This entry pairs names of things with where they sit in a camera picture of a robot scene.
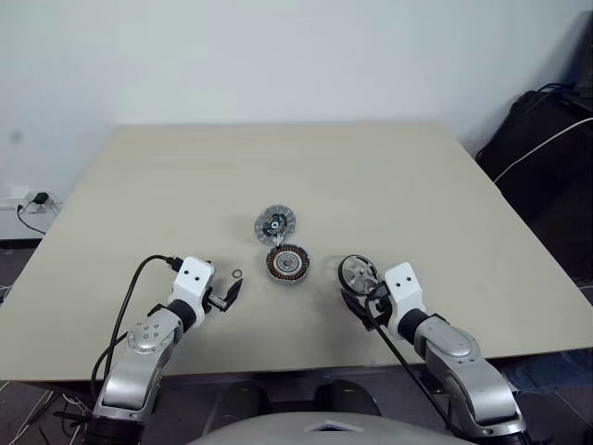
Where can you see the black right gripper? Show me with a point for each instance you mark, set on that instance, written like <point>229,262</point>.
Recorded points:
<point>381,313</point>

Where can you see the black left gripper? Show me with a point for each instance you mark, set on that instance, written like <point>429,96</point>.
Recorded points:
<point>218,302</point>

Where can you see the black rimmed silver motor rotor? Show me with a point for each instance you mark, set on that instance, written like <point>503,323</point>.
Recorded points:
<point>357,273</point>

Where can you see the grey round motor cover plate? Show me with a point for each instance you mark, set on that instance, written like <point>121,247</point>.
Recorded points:
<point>276,225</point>

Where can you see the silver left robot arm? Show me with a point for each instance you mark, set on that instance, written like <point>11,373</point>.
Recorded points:
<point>139,338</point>

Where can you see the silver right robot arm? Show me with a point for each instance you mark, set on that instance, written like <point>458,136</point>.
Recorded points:
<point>454,352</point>

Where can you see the copper wound motor stator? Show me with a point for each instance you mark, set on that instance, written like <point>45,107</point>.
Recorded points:
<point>287,264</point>

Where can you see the dark rounded shape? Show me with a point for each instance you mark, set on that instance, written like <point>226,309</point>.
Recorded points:
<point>347,396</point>

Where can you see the silver robot torso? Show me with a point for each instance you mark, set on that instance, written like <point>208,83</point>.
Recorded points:
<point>287,431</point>

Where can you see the blue denim cloth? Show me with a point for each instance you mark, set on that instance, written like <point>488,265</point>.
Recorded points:
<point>546,371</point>

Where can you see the black plug adapter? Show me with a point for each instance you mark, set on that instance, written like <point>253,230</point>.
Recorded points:
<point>41,199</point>

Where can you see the large black bag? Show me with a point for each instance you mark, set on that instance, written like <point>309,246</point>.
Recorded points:
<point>556,194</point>

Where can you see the white power strip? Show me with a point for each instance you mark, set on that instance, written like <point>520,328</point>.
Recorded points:
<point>9,197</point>

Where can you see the dark upright panel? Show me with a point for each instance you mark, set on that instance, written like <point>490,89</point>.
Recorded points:
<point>583,51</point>

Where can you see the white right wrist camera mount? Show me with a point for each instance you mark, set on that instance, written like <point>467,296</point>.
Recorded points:
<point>403,283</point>

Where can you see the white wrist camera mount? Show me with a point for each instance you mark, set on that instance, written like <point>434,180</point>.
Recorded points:
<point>192,273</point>
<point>403,283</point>

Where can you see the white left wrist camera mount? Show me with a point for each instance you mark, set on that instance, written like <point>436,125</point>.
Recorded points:
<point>192,273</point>

